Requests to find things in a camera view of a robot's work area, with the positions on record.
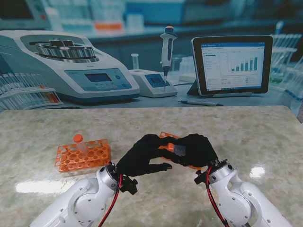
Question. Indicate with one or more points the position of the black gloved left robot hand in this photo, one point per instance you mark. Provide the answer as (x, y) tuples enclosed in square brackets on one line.
[(139, 158)]

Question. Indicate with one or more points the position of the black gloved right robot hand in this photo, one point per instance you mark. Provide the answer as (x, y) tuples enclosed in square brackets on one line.
[(198, 151)]

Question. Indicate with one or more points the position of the clear plastic test tube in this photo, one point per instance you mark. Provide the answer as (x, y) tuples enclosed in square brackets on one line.
[(180, 149), (82, 147)]

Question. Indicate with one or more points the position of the orange tube cap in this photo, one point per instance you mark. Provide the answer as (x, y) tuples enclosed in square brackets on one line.
[(170, 147), (78, 138)]

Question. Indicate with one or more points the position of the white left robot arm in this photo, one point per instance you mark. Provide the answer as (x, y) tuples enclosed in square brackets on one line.
[(75, 203)]

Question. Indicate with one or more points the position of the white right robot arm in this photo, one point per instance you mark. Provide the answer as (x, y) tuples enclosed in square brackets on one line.
[(246, 198)]

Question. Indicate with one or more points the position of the empty orange test tube rack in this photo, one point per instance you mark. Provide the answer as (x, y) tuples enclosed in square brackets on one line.
[(94, 156)]

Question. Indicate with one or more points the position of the printed laboratory backdrop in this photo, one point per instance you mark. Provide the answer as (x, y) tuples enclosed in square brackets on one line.
[(142, 47)]

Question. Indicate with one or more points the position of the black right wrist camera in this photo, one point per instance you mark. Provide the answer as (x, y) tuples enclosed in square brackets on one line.
[(201, 178)]

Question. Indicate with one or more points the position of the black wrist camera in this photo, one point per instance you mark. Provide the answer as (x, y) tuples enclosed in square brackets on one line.
[(129, 185), (201, 178)]

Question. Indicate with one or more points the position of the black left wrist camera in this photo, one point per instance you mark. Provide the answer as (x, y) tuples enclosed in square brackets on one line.
[(129, 185)]

